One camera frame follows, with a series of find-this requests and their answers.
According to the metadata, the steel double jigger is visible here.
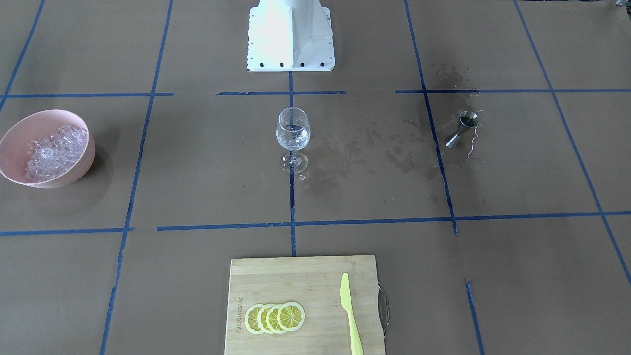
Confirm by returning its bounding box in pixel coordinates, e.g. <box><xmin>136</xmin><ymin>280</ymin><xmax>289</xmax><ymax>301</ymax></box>
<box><xmin>445</xmin><ymin>111</ymin><xmax>480</xmax><ymax>149</ymax></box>

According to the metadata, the clear wine glass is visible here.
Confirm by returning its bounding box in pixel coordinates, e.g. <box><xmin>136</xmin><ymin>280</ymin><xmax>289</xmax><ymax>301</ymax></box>
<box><xmin>276</xmin><ymin>107</ymin><xmax>311</xmax><ymax>175</ymax></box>

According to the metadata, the pile of clear ice cubes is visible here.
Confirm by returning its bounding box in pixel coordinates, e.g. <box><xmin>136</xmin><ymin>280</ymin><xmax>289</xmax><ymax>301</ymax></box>
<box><xmin>23</xmin><ymin>124</ymin><xmax>89</xmax><ymax>183</ymax></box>

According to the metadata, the bamboo cutting board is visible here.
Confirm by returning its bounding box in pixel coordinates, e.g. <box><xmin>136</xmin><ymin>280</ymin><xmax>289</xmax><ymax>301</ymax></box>
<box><xmin>224</xmin><ymin>255</ymin><xmax>386</xmax><ymax>355</ymax></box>

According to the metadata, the yellow plastic knife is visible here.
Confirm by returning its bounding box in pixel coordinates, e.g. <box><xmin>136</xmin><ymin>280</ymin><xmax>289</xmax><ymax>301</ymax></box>
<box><xmin>339</xmin><ymin>273</ymin><xmax>364</xmax><ymax>355</ymax></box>

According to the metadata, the pink bowl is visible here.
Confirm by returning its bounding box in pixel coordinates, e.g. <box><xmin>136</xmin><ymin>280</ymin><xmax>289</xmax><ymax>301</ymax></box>
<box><xmin>1</xmin><ymin>109</ymin><xmax>96</xmax><ymax>189</ymax></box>

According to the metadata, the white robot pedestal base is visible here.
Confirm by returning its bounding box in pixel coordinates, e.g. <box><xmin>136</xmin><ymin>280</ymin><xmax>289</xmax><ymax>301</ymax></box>
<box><xmin>246</xmin><ymin>0</ymin><xmax>336</xmax><ymax>72</ymax></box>

